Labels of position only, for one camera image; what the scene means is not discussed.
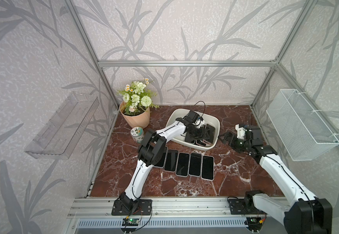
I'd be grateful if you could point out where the small patterned can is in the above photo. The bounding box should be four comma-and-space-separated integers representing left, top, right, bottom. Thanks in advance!
130, 126, 145, 143

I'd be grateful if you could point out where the right circuit board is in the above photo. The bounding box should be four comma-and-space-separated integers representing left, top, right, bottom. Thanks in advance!
245, 216, 266, 226

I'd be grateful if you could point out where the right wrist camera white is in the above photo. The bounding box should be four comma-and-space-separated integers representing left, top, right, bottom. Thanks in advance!
235, 124, 246, 139

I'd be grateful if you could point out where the left green circuit board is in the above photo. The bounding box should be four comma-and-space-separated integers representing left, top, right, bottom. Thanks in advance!
122, 217, 141, 227

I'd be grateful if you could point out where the clear plastic wall shelf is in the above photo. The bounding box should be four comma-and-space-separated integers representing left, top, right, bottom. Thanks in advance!
24, 92, 100, 160

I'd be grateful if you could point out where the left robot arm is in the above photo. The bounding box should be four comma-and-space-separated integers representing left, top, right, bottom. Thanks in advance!
118, 110, 206, 213

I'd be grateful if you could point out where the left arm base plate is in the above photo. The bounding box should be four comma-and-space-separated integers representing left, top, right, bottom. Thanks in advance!
112, 199, 152, 216

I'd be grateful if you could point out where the potted artificial flower plant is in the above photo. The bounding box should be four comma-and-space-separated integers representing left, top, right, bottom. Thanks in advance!
117, 78, 159, 129

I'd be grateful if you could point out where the aluminium frame rail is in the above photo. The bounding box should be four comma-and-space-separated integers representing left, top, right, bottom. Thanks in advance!
98, 60, 276, 67

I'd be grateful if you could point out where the white plastic storage box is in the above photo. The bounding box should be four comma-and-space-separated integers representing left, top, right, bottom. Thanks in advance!
166, 108, 220, 151

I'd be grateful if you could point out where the phone with pink case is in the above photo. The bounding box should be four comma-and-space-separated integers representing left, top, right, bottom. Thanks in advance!
164, 149, 179, 172

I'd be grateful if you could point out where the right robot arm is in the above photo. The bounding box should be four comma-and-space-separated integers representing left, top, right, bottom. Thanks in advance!
218, 125, 333, 234

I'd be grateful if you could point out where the white wire mesh basket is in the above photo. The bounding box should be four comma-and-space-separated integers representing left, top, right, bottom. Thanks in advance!
266, 89, 339, 161

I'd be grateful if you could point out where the black phone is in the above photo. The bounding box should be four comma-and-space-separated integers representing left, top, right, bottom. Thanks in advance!
189, 153, 202, 177
154, 146, 168, 168
201, 156, 214, 181

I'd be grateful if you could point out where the phone with light blue case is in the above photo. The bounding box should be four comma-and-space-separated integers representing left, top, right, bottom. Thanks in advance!
176, 153, 190, 177

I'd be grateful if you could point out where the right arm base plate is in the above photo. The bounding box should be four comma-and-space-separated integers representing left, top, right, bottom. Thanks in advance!
227, 197, 265, 215

